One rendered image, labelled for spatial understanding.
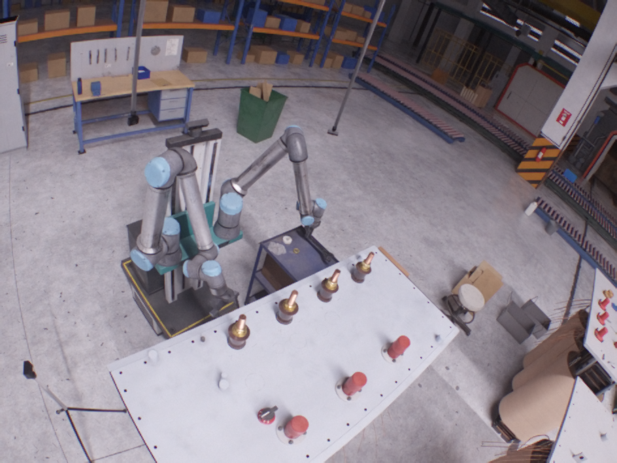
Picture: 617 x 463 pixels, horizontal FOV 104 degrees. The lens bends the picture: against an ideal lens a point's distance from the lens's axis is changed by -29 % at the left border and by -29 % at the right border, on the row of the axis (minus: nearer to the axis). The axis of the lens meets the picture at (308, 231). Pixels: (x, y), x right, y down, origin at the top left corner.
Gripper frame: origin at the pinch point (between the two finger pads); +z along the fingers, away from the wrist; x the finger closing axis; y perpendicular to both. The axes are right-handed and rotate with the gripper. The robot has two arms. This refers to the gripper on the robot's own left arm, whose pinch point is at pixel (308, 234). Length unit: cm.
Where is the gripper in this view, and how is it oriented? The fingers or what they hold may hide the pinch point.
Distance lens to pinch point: 268.6
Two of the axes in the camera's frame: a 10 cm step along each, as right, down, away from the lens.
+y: 6.5, 6.3, -4.1
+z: -2.8, 7.1, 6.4
